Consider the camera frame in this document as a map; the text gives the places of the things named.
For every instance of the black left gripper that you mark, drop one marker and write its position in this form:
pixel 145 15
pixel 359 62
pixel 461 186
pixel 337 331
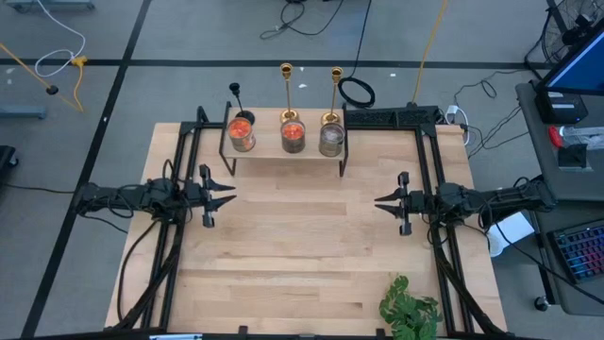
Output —
pixel 206 198

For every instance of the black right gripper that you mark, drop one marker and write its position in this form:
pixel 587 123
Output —
pixel 415 203

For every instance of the orange candle clear glass jar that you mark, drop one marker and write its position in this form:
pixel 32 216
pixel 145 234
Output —
pixel 241 134

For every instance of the black candlestick holder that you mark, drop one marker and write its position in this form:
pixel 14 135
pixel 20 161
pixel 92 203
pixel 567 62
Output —
pixel 245 116

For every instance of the silver glass candle jar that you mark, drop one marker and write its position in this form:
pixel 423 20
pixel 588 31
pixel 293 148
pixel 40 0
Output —
pixel 331 140

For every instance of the orange candle dark glass jar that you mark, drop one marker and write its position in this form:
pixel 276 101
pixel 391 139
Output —
pixel 293 138

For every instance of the gold candlestick holder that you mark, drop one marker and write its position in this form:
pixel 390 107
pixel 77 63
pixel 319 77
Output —
pixel 331 117
pixel 288 113

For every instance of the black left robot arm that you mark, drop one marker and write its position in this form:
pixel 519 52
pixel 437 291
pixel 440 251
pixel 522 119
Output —
pixel 127 196

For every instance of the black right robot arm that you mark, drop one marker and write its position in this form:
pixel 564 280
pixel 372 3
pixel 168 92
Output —
pixel 495 198

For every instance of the wooden shelf with black legs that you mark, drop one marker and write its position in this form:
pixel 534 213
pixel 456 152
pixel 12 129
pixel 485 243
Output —
pixel 269 148

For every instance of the black perforated metal box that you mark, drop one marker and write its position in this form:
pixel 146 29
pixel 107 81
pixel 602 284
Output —
pixel 391 116

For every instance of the green potted plant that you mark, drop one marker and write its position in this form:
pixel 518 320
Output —
pixel 408 311

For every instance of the white power adapter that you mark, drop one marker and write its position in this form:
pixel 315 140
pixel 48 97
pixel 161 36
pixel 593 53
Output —
pixel 454 113

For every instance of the white plastic bin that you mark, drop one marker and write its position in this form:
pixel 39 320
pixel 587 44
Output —
pixel 514 233

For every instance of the red object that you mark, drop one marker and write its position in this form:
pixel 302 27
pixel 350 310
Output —
pixel 556 137

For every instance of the black caster wheel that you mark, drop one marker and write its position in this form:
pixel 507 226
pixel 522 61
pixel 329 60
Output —
pixel 542 303

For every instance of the black desk holder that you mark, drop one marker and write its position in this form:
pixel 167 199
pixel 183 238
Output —
pixel 572 156

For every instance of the grey desk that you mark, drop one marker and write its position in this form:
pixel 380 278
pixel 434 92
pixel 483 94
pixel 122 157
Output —
pixel 585 184

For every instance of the black box device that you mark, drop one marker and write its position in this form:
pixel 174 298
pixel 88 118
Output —
pixel 561 107

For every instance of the backlit keyboard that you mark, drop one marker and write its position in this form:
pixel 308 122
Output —
pixel 582 250

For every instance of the black round floor weight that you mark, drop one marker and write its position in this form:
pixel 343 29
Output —
pixel 52 90

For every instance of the grey floor bar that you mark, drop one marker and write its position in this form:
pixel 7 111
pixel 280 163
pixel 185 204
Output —
pixel 23 111

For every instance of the black floor object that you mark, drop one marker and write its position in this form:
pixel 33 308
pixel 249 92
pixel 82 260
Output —
pixel 5 158

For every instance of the black floor fan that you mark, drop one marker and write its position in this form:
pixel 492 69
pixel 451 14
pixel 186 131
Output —
pixel 557 42

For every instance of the blue screen monitor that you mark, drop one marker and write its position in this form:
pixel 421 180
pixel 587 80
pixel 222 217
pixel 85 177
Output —
pixel 585 66

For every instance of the black webcam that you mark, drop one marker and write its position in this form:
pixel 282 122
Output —
pixel 575 33

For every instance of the grey cart base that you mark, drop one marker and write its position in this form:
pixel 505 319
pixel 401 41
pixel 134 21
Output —
pixel 47 4

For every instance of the black aluminium frame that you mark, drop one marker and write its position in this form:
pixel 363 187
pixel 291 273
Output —
pixel 427 127

